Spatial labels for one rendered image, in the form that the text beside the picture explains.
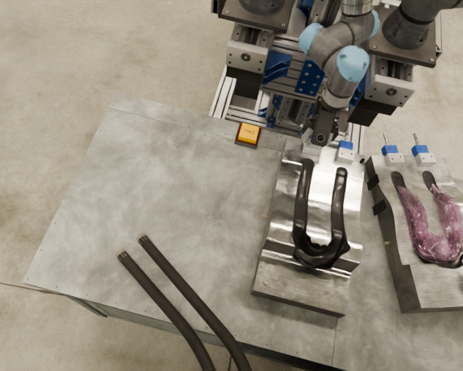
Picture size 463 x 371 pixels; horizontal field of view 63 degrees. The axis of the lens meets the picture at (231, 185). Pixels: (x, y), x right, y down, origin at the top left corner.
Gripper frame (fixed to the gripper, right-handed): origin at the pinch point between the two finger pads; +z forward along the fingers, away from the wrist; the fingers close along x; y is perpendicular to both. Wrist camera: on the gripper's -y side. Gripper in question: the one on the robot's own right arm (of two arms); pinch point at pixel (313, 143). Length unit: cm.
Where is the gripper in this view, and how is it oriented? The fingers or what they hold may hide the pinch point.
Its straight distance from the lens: 123.5
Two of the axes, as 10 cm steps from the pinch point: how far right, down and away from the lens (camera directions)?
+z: -0.8, 4.4, 8.9
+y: 2.4, -8.6, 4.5
